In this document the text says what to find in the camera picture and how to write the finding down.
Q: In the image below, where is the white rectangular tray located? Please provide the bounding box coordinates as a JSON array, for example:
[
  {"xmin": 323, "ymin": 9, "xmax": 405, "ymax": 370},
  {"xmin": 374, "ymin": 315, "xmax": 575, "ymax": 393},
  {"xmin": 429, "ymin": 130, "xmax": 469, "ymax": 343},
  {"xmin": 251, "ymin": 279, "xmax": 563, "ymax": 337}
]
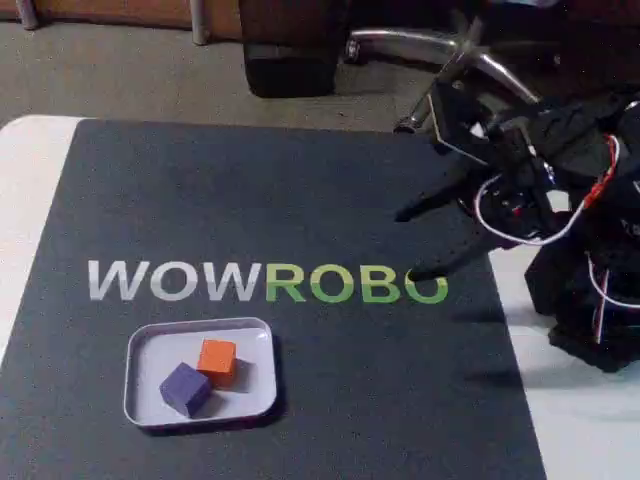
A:
[{"xmin": 123, "ymin": 316, "xmax": 279, "ymax": 434}]

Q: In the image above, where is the purple cube block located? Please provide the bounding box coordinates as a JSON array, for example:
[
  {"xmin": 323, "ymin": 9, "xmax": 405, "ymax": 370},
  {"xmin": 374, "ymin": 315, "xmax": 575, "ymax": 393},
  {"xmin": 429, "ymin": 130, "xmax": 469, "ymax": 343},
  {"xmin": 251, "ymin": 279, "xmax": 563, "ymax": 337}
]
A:
[{"xmin": 159, "ymin": 362, "xmax": 211, "ymax": 418}]

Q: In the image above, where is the black gripper camera mount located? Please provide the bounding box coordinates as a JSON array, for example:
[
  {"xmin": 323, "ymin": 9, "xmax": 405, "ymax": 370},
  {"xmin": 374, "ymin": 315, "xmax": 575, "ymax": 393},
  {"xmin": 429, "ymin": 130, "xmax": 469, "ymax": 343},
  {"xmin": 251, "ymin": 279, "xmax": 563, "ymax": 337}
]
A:
[{"xmin": 428, "ymin": 74, "xmax": 501, "ymax": 166}]

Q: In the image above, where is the white servo cable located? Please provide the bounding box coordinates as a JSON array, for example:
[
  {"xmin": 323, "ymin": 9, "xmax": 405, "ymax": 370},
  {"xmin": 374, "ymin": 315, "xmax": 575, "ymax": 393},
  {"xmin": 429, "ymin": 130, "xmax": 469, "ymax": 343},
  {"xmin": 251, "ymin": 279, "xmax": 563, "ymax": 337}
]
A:
[
  {"xmin": 585, "ymin": 253, "xmax": 640, "ymax": 346},
  {"xmin": 473, "ymin": 134, "xmax": 621, "ymax": 246}
]

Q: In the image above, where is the grey furniture leg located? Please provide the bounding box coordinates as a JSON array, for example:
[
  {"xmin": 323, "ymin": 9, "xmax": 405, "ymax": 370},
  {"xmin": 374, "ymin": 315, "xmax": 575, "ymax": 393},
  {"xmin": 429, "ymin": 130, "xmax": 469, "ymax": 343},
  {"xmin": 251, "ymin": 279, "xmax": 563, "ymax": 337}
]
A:
[
  {"xmin": 191, "ymin": 0, "xmax": 212, "ymax": 46},
  {"xmin": 14, "ymin": 0, "xmax": 40, "ymax": 30}
]

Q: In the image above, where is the orange cube block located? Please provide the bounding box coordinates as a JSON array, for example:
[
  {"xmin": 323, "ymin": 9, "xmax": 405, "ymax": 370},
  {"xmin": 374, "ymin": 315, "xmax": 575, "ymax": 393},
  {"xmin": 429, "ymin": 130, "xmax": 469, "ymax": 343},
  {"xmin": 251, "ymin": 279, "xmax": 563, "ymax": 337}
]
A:
[{"xmin": 196, "ymin": 339, "xmax": 238, "ymax": 389}]

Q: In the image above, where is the black WOWROBO mat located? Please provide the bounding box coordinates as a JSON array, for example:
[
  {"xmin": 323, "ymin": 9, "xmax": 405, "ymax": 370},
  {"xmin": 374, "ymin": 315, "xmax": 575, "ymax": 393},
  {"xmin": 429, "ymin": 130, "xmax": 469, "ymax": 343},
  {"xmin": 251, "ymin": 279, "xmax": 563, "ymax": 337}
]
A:
[{"xmin": 0, "ymin": 118, "xmax": 549, "ymax": 480}]

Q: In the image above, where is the dark cabinet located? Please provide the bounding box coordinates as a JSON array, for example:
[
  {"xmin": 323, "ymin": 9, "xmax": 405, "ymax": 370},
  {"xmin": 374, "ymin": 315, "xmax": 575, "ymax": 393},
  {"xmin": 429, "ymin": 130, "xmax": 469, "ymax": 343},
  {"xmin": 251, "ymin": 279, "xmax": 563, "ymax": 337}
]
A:
[{"xmin": 238, "ymin": 0, "xmax": 351, "ymax": 99}]

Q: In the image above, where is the red servo cable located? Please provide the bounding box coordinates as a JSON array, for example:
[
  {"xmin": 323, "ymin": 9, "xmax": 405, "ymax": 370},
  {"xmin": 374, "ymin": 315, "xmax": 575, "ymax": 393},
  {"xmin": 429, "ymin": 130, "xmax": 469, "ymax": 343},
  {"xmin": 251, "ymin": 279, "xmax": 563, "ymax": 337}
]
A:
[{"xmin": 582, "ymin": 134, "xmax": 621, "ymax": 211}]

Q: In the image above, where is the chrome office chair base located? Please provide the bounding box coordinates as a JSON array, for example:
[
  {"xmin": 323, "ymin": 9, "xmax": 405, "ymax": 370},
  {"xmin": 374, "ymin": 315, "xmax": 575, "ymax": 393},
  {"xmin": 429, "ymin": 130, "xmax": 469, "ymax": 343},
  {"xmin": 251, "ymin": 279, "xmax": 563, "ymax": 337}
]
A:
[{"xmin": 344, "ymin": 9, "xmax": 551, "ymax": 134}]

